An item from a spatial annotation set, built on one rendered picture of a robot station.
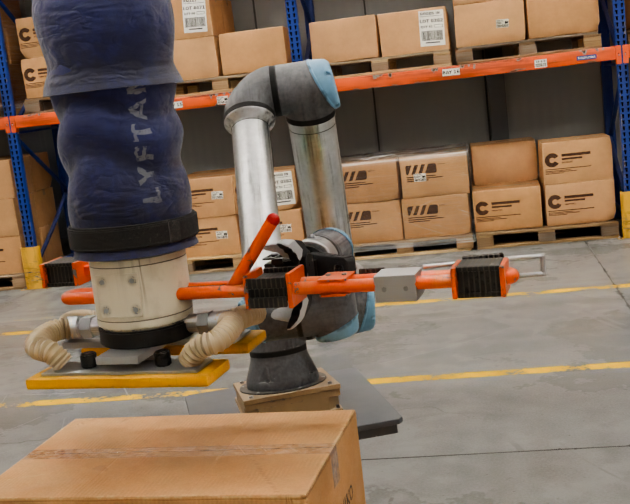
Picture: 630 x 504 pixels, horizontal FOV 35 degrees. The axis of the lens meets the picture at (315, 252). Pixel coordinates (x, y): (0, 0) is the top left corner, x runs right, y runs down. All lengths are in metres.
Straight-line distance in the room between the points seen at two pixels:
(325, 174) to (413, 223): 6.49
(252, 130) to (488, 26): 6.66
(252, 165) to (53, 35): 0.63
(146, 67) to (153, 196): 0.21
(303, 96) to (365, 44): 6.56
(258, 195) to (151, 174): 0.48
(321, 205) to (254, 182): 0.30
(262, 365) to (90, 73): 1.13
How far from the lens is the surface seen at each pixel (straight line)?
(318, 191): 2.38
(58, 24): 1.70
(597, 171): 8.91
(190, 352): 1.67
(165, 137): 1.70
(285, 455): 1.78
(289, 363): 2.57
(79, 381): 1.75
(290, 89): 2.28
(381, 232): 8.87
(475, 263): 1.61
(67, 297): 1.85
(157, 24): 1.71
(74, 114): 1.70
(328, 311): 1.98
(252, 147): 2.20
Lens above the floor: 1.57
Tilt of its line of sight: 9 degrees down
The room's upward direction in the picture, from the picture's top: 7 degrees counter-clockwise
